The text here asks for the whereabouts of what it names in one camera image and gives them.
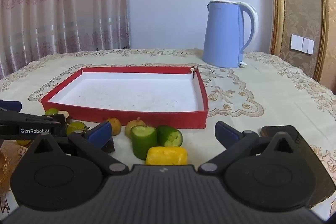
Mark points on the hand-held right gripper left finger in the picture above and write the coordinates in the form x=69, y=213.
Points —
x=101, y=134

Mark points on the gold framed wall panel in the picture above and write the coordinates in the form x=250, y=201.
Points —
x=278, y=3

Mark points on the pale yellow fruit piece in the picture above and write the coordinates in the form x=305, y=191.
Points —
x=63, y=113

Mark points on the dark brown phone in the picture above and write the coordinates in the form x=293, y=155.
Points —
x=267, y=131

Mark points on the pink patterned curtain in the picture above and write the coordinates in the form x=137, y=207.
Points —
x=52, y=16

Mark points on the green lime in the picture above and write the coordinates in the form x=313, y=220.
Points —
x=76, y=127
x=51, y=112

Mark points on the yellow fruit block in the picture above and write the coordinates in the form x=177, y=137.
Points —
x=165, y=155

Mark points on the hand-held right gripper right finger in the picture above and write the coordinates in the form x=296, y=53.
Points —
x=225, y=133

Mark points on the light blue electric kettle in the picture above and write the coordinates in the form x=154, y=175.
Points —
x=223, y=35

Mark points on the red shallow cardboard box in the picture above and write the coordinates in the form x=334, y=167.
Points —
x=123, y=94

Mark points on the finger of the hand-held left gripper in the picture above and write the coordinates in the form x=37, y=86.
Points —
x=31, y=119
x=10, y=105

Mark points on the large brown round fruit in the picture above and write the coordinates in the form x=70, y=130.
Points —
x=129, y=129

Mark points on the green cucumber piece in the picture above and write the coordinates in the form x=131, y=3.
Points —
x=141, y=145
x=169, y=136

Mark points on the dark eggplant piece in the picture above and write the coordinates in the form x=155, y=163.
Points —
x=109, y=146

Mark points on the yellow fruit wedge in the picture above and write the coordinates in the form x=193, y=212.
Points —
x=23, y=142

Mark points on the small brown round fruit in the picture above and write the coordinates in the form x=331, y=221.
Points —
x=116, y=126

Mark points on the white wall switch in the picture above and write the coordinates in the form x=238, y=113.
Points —
x=302, y=43

